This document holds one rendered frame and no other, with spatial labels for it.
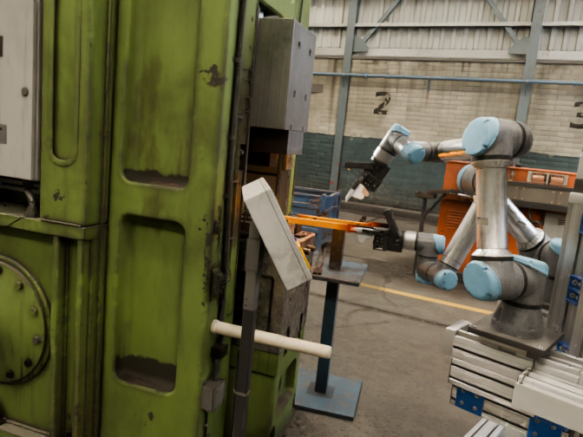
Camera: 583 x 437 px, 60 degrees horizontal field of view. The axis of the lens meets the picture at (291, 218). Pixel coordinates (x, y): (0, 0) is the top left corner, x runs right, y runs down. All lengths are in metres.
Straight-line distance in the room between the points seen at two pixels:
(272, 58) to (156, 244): 0.82
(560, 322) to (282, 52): 1.34
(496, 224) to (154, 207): 1.14
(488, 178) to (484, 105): 8.04
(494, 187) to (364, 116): 8.52
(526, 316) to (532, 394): 0.23
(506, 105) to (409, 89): 1.70
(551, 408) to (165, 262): 1.33
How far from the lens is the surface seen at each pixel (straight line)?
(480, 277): 1.54
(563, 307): 1.88
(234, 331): 1.87
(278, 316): 2.04
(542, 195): 5.32
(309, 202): 5.89
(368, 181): 1.98
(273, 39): 1.97
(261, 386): 2.19
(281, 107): 1.92
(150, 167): 1.93
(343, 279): 2.41
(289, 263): 1.38
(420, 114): 9.74
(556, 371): 1.68
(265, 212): 1.34
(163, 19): 1.95
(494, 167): 1.57
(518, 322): 1.67
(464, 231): 1.89
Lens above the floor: 1.34
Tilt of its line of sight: 9 degrees down
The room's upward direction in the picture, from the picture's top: 6 degrees clockwise
